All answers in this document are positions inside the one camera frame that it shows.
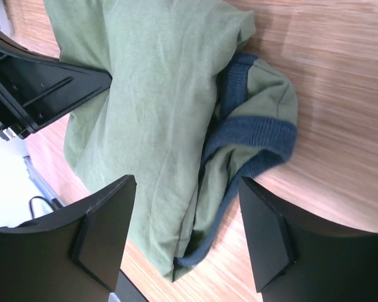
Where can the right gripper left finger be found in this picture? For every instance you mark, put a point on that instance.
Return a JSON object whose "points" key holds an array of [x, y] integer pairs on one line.
{"points": [[72, 254]]}

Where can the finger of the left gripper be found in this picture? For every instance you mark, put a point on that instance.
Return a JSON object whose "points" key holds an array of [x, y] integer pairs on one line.
{"points": [[37, 90]]}

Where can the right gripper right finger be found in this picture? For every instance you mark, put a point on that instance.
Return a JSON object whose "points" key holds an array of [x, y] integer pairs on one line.
{"points": [[299, 256]]}

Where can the green tank top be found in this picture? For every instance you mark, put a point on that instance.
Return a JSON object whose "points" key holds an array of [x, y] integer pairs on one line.
{"points": [[188, 114]]}

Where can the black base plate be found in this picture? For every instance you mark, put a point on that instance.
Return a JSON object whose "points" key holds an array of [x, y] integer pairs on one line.
{"points": [[126, 291]]}

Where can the aluminium front rail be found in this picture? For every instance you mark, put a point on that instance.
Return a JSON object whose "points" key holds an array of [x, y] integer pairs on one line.
{"points": [[42, 185]]}

